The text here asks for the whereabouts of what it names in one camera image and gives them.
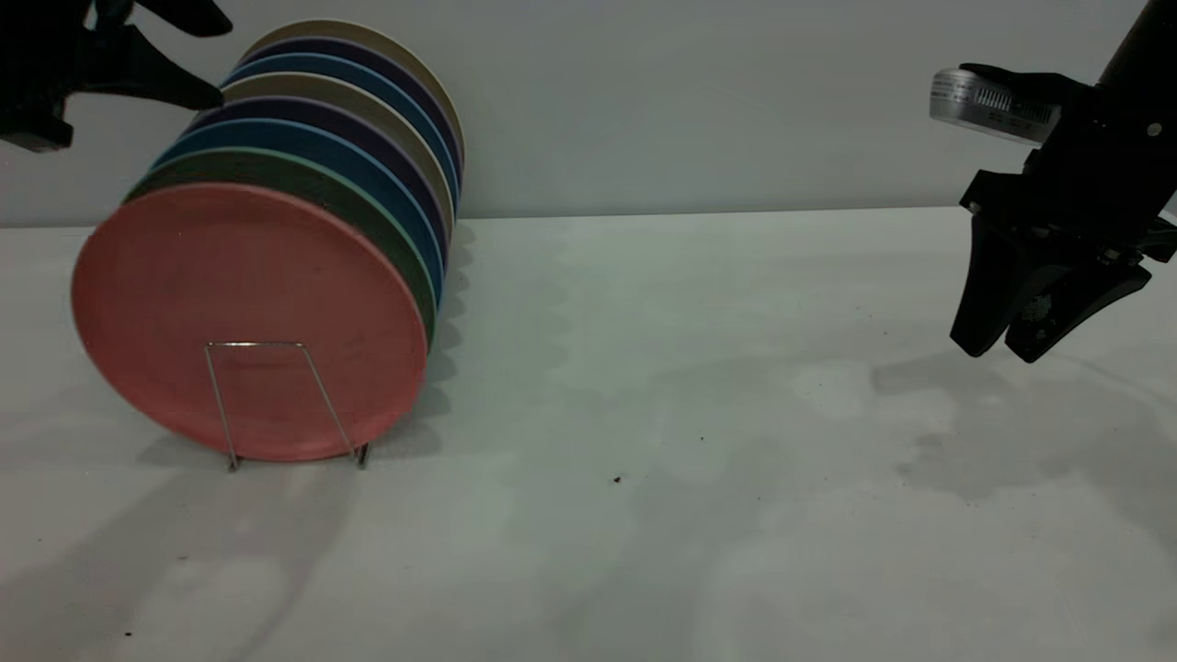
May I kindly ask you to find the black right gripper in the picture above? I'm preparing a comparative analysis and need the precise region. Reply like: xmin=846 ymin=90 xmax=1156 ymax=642
xmin=950 ymin=83 xmax=1177 ymax=363

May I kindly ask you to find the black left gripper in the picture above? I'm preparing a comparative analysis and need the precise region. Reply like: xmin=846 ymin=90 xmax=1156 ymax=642
xmin=0 ymin=0 xmax=234 ymax=153

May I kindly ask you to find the pink round plate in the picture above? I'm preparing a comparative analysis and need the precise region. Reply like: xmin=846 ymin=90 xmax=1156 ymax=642
xmin=72 ymin=181 xmax=429 ymax=463

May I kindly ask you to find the purple round plate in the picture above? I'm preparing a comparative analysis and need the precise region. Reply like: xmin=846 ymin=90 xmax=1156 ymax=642
xmin=189 ymin=96 xmax=449 ymax=277
xmin=246 ymin=37 xmax=465 ymax=194

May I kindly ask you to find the beige round plate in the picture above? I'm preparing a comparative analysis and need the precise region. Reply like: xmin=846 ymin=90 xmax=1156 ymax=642
xmin=246 ymin=18 xmax=468 ymax=199
xmin=219 ymin=72 xmax=456 ymax=245

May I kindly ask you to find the blue round plate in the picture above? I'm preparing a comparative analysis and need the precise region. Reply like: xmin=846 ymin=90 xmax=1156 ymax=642
xmin=152 ymin=118 xmax=444 ymax=304
xmin=223 ymin=52 xmax=461 ymax=222

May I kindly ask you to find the green round plate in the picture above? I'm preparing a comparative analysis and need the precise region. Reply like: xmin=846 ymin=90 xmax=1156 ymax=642
xmin=124 ymin=147 xmax=438 ymax=346

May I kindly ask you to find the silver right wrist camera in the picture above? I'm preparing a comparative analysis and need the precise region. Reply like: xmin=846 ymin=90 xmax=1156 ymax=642
xmin=929 ymin=64 xmax=1095 ymax=146

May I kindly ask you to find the metal wire plate rack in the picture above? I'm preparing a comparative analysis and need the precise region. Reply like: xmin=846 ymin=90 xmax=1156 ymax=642
xmin=204 ymin=341 xmax=371 ymax=473

